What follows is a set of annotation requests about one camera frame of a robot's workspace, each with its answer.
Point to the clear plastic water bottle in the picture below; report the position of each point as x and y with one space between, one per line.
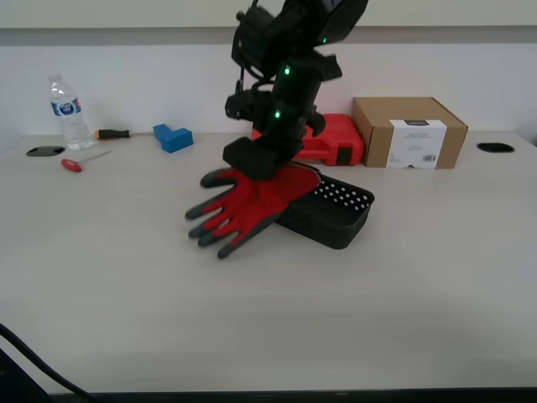
69 115

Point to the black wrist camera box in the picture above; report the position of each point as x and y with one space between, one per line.
245 103

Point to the blue plastic block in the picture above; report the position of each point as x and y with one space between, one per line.
172 137

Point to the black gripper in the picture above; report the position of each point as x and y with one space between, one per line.
289 109

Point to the red and grey work glove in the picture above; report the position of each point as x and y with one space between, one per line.
256 201

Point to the brown cardboard box white label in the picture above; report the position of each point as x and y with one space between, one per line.
409 132

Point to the red plastic tool case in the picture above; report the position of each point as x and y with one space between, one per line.
335 140

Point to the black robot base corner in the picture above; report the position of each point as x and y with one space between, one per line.
19 382

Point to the black perforated plastic basket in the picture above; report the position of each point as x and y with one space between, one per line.
331 214

